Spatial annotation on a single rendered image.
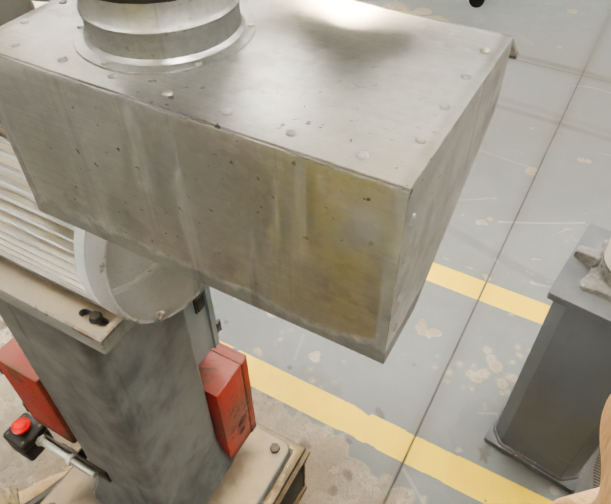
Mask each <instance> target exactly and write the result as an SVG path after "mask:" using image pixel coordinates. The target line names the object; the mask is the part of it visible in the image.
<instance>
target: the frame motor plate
mask: <svg viewBox="0 0 611 504"><path fill-rule="evenodd" d="M0 299H2V300H4V301H6V302H8V303H10V304H11V305H13V306H15V307H17V308H19V309H21V310H23V311H25V312H26V313H28V314H30V315H32V316H34V317H36V318H38V319H39V320H41V321H43V322H45V323H47V324H49V325H51V326H52V327H54V328H56V329H58V330H60V331H62V332H64V333H65V334H67V335H69V336H71V337H73V338H75V339H77V340H79V341H80V342H82V343H84V344H86V345H88V346H90V347H92V348H93V349H95V350H97V351H99V352H101V353H103V354H108V353H109V352H110V351H111V350H112V349H113V347H114V346H115V345H116V344H117V343H118V342H119V341H120V340H121V339H122V338H123V337H124V336H125V335H126V334H127V333H128V332H129V330H130V329H131V328H132V327H133V326H134V325H135V324H136V323H133V322H130V321H127V320H125V319H123V318H121V317H119V316H117V315H115V314H113V313H111V312H110V311H108V310H106V309H104V308H102V307H100V306H98V305H96V304H94V303H92V302H90V301H88V300H86V299H84V298H82V297H80V296H78V295H76V294H74V293H72V292H70V291H68V290H66V289H64V288H62V287H60V286H58V285H56V284H54V283H52V282H50V281H48V280H46V279H44V278H42V277H40V276H38V275H36V274H34V273H32V272H30V271H28V270H26V269H24V268H22V267H20V266H18V265H16V264H14V263H12V262H10V261H8V260H6V259H4V258H2V257H0Z"/></svg>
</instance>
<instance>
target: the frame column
mask: <svg viewBox="0 0 611 504"><path fill-rule="evenodd" d="M0 315H1V317H2V319H3V320H4V322H5V324H6V325H7V327H8V329H9V330H10V332H11V333H12V335H13V337H14V338H15V340H16V342H17V343H18V345H19V346H20V348H21V350H22V351H23V353H24V355H25V356H26V358H27V359H28V361H29V363H30V364H31V366H32V368H33V369H34V371H35V373H36V374H37V376H38V377H39V379H40V381H41V382H42V384H43V386H44V387H45V389H46V390H47V392H48V394H49V395H50V397H51V399H52V400H53V402H54V404H55V405H56V407H57V408H58V410H59V412H60V413H61V415H62V417H63V418H64V420H65V421H66V423H67V425H68V426H69V428H70V430H71V431H72V433H73V434H74V436H75V438H76V439H77V441H78V443H79V444H80V446H81V448H82V449H83V451H84V452H85V454H86V456H87V457H88V459H89V461H90V462H91V463H93V464H94V465H96V466H98V467H99V468H101V469H102V470H104V471H106V472H107V474H108V475H109V477H110V479H111V480H112V481H111V483H109V482H108V481H106V480H105V479H103V478H102V477H100V476H98V481H97V484H96V487H95V490H94V496H95V498H96V499H98V500H99V501H101V502H102V503H104V504H206V503H207V501H208V500H209V498H210V497H211V495H212V494H213V492H214V491H215V489H216V488H217V486H218V485H219V483H220V482H221V480H222V479H223V477H224V476H225V474H226V473H227V471H228V470H229V468H230V467H231V465H232V464H233V462H234V460H235V457H234V459H233V460H232V461H231V460H230V458H229V457H228V455H227V454H226V452H225V451H224V450H223V448H222V447H221V445H220V443H219V442H218V440H217V439H216V435H215V431H214V427H213V423H212V419H211V415H210V411H209V407H208V403H207V399H206V395H205V391H204V387H203V383H202V379H201V375H200V371H199V367H198V363H197V359H196V355H195V351H194V347H193V343H192V339H191V336H190V332H189V328H188V324H187V320H186V316H185V312H184V309H182V310H181V311H179V312H178V313H176V314H175V315H173V316H171V317H169V318H167V319H165V320H163V321H158V322H154V323H148V324H138V323H136V324H135V325H134V326H133V327H132V328H131V329H130V330H129V332H128V333H127V334H126V335H125V336H124V337H123V338H122V339H121V340H120V341H119V342H118V343H117V344H116V345H115V346H114V347H113V349H112V350H111V351H110V352H109V353H108V354H103V353H101V352H99V351H97V350H95V349H93V348H92V347H90V346H88V345H86V344H84V343H82V342H80V341H79V340H77V339H75V338H73V337H71V336H69V335H67V334H65V333H64V332H62V331H60V330H58V329H56V328H54V327H52V326H51V325H49V324H47V323H45V322H43V321H41V320H39V319H38V318H36V317H34V316H32V315H30V314H28V313H26V312H25V311H23V310H21V309H19V308H17V307H15V306H13V305H11V304H10V303H8V302H6V301H4V300H2V299H0Z"/></svg>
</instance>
